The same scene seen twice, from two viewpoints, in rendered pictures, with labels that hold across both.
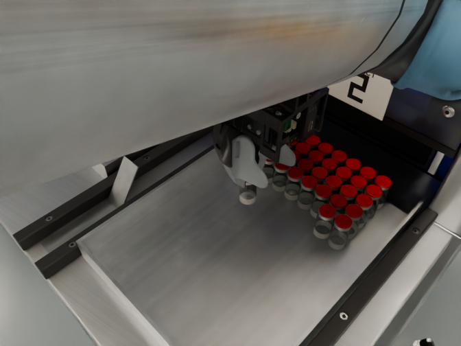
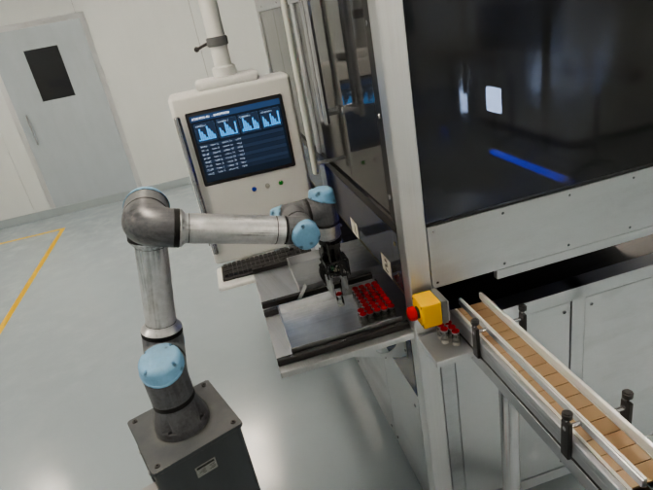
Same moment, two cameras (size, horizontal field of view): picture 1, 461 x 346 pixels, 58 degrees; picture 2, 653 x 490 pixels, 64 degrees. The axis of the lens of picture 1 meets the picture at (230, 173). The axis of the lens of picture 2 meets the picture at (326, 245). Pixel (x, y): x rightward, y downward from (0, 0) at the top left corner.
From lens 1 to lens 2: 1.27 m
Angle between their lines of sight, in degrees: 36
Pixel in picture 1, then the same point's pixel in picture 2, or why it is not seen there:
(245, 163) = (329, 284)
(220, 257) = (321, 322)
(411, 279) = (382, 340)
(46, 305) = (289, 407)
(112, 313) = (278, 329)
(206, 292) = (309, 330)
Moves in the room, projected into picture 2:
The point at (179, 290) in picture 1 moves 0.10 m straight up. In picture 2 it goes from (301, 327) to (295, 300)
